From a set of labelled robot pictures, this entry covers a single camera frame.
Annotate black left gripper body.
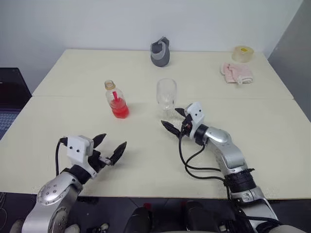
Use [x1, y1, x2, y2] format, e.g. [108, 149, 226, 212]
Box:
[88, 150, 112, 174]

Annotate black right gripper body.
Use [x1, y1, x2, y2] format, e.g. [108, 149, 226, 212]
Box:
[178, 113, 193, 137]

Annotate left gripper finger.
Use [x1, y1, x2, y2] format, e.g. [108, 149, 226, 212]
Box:
[93, 133, 108, 149]
[109, 141, 128, 166]

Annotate clear wine glass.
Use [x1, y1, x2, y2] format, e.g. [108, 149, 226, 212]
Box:
[155, 78, 177, 122]

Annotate bottle with red liquid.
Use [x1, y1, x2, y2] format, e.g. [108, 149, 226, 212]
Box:
[104, 79, 130, 119]

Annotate small black white object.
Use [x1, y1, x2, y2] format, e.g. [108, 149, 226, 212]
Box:
[91, 222, 109, 233]

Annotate pink folded cloth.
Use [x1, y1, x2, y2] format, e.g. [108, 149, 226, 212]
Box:
[220, 62, 255, 85]

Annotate light worn shoe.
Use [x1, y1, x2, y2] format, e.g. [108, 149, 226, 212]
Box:
[65, 223, 81, 233]
[9, 218, 25, 233]

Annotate dark rounded shape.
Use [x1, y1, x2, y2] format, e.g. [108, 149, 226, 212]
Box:
[126, 207, 153, 233]

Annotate clear tape roll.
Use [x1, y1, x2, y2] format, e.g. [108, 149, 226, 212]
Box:
[231, 46, 255, 64]

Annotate dark laptop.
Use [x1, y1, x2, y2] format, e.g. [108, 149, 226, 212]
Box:
[0, 67, 33, 141]

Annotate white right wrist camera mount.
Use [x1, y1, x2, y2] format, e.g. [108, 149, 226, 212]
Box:
[185, 102, 206, 141]

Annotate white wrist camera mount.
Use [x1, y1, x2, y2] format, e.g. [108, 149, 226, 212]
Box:
[66, 135, 95, 176]
[185, 102, 206, 141]

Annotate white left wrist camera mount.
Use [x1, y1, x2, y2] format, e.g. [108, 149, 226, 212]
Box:
[66, 135, 95, 176]

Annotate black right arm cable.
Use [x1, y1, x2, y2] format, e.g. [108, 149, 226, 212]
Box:
[178, 125, 227, 182]

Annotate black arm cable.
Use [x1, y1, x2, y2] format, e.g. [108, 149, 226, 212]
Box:
[55, 137, 69, 177]
[178, 125, 227, 182]

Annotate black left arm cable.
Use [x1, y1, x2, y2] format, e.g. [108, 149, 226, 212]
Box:
[55, 137, 69, 177]

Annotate thin white cables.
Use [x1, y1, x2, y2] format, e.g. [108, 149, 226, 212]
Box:
[0, 193, 8, 226]

